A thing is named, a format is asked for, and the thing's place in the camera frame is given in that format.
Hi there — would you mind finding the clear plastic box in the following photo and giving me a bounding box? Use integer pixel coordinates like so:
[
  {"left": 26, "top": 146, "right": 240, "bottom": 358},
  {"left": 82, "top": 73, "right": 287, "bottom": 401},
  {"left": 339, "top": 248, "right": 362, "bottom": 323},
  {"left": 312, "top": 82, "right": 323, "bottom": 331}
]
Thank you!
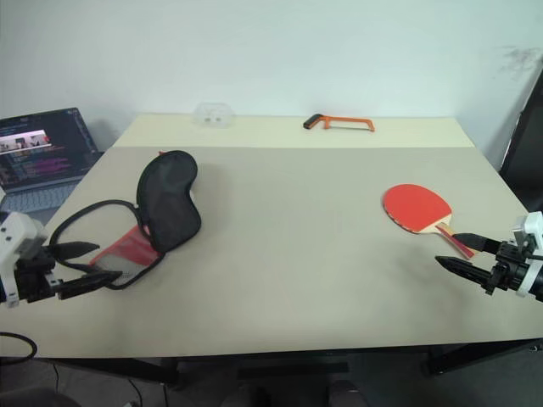
[{"left": 193, "top": 102, "right": 236, "bottom": 130}]

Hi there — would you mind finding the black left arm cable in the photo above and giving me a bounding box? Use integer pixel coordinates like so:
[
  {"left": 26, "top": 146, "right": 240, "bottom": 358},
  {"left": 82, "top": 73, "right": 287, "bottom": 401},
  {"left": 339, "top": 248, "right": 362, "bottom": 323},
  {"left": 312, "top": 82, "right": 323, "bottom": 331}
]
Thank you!
[{"left": 0, "top": 331, "right": 39, "bottom": 362}]

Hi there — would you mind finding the black and red paddle case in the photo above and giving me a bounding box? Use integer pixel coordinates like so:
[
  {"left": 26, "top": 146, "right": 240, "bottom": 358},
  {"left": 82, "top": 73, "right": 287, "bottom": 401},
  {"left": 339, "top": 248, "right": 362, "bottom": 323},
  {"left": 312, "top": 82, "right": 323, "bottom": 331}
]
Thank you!
[{"left": 49, "top": 149, "right": 202, "bottom": 292}]

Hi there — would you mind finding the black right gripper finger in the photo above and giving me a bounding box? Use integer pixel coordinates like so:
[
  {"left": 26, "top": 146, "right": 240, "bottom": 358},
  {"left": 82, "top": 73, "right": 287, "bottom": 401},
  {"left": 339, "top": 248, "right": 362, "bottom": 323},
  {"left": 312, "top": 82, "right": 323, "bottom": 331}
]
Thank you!
[
  {"left": 434, "top": 254, "right": 495, "bottom": 287},
  {"left": 451, "top": 231, "right": 502, "bottom": 256}
]

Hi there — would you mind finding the open grey laptop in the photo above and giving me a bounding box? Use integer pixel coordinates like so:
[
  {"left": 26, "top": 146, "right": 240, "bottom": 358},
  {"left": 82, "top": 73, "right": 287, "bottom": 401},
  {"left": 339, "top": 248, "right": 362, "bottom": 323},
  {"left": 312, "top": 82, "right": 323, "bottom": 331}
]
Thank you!
[{"left": 0, "top": 107, "right": 105, "bottom": 214}]

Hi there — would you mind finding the orange hacksaw with black handle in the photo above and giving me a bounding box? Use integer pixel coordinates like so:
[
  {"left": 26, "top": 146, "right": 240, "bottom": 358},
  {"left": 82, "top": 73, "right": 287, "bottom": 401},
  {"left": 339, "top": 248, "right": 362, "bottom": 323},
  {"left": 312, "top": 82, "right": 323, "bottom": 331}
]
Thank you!
[{"left": 302, "top": 114, "right": 377, "bottom": 134}]

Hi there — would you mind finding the dark rounded shape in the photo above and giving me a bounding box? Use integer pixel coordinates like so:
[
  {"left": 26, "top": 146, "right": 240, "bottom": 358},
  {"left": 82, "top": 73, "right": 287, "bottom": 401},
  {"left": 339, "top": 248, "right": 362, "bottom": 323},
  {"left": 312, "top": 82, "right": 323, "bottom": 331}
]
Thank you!
[{"left": 327, "top": 378, "right": 371, "bottom": 407}]

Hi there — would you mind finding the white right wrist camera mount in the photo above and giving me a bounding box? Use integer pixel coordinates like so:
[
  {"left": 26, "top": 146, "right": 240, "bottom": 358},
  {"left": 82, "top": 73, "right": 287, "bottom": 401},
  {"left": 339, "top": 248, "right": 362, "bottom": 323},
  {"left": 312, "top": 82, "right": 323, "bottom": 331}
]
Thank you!
[{"left": 511, "top": 211, "right": 543, "bottom": 300}]

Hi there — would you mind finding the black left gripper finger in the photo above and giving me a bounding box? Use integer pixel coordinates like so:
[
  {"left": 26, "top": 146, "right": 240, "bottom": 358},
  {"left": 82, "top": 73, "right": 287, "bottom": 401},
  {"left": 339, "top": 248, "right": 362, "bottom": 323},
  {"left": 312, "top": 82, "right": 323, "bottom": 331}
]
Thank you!
[
  {"left": 56, "top": 270, "right": 122, "bottom": 302},
  {"left": 49, "top": 241, "right": 101, "bottom": 259}
]

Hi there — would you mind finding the red table tennis paddle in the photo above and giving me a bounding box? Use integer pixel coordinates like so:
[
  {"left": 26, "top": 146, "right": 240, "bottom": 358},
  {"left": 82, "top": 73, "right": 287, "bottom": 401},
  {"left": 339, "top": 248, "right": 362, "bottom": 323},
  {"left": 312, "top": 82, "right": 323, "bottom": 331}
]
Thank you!
[{"left": 382, "top": 182, "right": 483, "bottom": 261}]

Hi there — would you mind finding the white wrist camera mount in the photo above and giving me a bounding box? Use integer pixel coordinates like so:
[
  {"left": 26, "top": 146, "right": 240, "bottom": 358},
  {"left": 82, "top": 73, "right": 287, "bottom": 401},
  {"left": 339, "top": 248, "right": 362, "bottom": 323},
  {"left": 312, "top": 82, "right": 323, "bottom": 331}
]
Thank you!
[
  {"left": 511, "top": 211, "right": 543, "bottom": 300},
  {"left": 0, "top": 211, "right": 49, "bottom": 309}
]

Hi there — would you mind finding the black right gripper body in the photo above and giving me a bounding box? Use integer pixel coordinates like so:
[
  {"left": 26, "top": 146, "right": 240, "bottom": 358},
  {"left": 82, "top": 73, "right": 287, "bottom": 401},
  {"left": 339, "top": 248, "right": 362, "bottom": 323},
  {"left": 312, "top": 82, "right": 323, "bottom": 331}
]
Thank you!
[{"left": 484, "top": 239, "right": 530, "bottom": 298}]

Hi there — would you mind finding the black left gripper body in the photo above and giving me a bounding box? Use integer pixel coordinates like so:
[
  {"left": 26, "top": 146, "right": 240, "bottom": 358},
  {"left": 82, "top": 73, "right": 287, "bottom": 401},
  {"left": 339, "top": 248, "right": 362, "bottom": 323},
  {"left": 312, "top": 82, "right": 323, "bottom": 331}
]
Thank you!
[{"left": 15, "top": 245, "right": 65, "bottom": 304}]

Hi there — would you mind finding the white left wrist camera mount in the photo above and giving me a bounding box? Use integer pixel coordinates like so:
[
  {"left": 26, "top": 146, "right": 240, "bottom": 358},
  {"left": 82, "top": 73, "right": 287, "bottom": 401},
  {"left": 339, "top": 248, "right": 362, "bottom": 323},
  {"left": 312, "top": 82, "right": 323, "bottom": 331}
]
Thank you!
[{"left": 0, "top": 211, "right": 49, "bottom": 309}]

